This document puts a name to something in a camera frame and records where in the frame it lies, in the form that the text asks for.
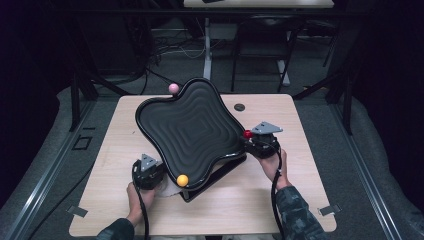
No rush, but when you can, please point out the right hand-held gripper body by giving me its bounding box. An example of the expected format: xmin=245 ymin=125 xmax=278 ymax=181
xmin=245 ymin=121 xmax=284 ymax=159

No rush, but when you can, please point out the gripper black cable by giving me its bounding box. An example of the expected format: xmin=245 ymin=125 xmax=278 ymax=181
xmin=133 ymin=166 xmax=150 ymax=240
xmin=270 ymin=146 xmax=286 ymax=240

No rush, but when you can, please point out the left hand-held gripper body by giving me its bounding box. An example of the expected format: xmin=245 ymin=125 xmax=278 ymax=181
xmin=131 ymin=153 xmax=166 ymax=191

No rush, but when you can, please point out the black wavy tray shaker machine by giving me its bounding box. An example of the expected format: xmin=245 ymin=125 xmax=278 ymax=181
xmin=134 ymin=77 xmax=249 ymax=203

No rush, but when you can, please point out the black chair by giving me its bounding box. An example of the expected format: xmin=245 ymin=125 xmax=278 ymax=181
xmin=230 ymin=14 xmax=303 ymax=94

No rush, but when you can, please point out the black power cord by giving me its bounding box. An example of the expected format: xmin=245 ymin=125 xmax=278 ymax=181
xmin=145 ymin=67 xmax=175 ymax=86

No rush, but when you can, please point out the grey tape strip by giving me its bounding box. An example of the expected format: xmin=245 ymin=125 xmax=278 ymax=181
xmin=318 ymin=203 xmax=342 ymax=217
xmin=67 ymin=205 xmax=89 ymax=218

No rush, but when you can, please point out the person's left hand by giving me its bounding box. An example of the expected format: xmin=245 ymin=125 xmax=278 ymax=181
xmin=126 ymin=181 xmax=156 ymax=227

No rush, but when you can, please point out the metal floor rail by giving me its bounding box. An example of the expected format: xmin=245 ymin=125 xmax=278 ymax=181
xmin=328 ymin=99 xmax=403 ymax=240
xmin=3 ymin=99 xmax=98 ymax=240

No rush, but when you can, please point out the white desk foot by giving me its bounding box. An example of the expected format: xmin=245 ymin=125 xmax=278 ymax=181
xmin=277 ymin=59 xmax=292 ymax=87

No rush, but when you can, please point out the person's right hand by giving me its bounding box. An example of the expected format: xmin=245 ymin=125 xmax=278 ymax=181
xmin=256 ymin=148 xmax=293 ymax=191

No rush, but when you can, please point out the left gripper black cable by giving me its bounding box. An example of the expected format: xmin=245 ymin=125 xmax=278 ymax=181
xmin=133 ymin=166 xmax=150 ymax=240

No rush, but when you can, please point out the black floor cable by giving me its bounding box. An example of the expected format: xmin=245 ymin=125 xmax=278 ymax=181
xmin=28 ymin=163 xmax=96 ymax=240

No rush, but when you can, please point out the black frame stand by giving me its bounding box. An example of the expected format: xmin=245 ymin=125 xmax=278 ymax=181
xmin=68 ymin=71 xmax=133 ymax=133
xmin=292 ymin=68 xmax=355 ymax=136

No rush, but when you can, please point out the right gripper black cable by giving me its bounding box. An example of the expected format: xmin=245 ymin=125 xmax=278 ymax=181
xmin=270 ymin=146 xmax=286 ymax=240

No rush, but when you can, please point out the floor cable bundle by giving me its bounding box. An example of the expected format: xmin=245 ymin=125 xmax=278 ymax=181
xmin=146 ymin=31 xmax=208 ymax=66

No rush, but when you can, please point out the black crossbar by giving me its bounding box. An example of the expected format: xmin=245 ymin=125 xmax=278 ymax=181
xmin=66 ymin=9 xmax=368 ymax=17

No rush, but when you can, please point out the white desk leg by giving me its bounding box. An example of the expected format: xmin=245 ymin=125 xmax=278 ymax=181
xmin=202 ymin=17 xmax=214 ymax=82

